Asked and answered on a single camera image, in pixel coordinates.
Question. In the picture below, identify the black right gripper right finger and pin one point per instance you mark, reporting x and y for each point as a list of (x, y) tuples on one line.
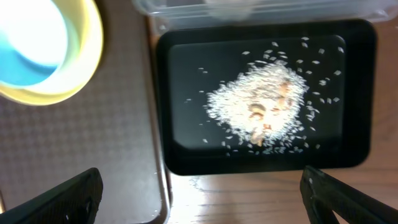
[(325, 196)]

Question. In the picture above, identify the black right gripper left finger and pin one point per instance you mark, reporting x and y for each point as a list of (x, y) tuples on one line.
[(76, 200)]

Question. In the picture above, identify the rice food waste pile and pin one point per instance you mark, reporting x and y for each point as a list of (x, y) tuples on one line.
[(281, 95)]

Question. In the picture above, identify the light blue bowl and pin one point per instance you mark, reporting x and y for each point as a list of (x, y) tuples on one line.
[(34, 41)]

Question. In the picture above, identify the black waste tray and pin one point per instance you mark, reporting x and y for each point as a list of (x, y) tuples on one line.
[(359, 40)]

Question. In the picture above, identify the brown serving tray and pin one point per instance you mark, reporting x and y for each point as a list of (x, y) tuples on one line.
[(109, 125)]

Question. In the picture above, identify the yellow plate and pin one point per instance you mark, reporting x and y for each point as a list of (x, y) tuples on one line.
[(85, 46)]

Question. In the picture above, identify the clear plastic bin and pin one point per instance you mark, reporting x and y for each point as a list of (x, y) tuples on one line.
[(186, 14)]

